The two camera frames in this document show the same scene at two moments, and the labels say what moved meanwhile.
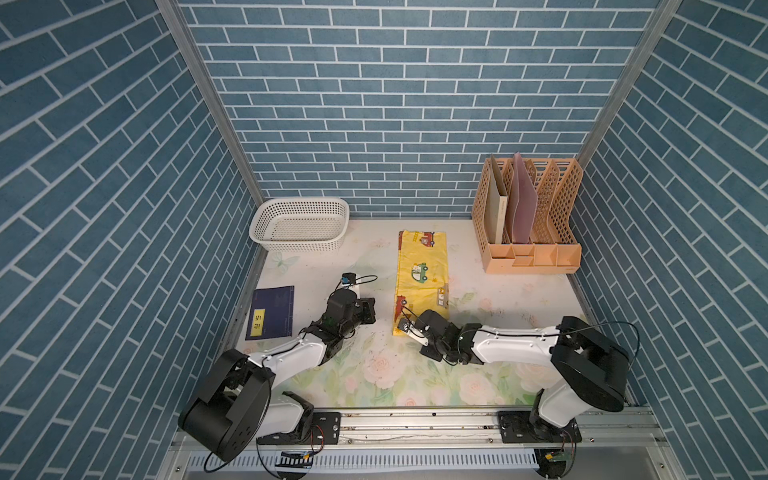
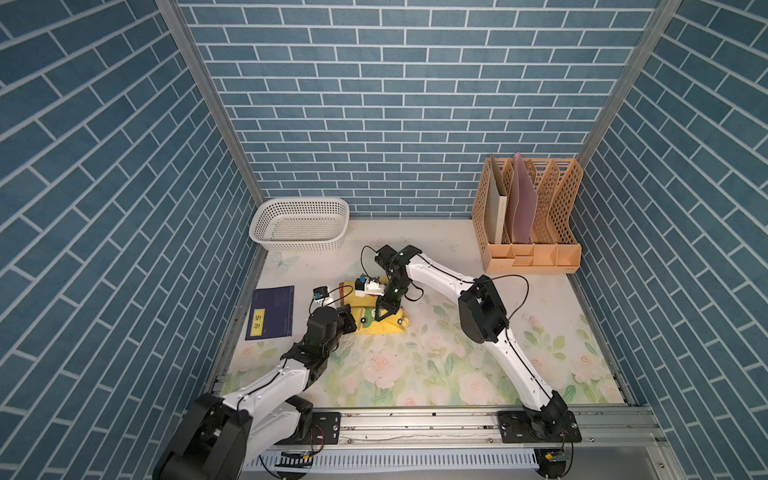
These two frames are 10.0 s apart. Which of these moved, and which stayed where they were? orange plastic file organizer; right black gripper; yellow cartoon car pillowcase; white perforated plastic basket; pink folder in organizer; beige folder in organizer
Moved: right black gripper; yellow cartoon car pillowcase
Stayed: white perforated plastic basket; beige folder in organizer; orange plastic file organizer; pink folder in organizer
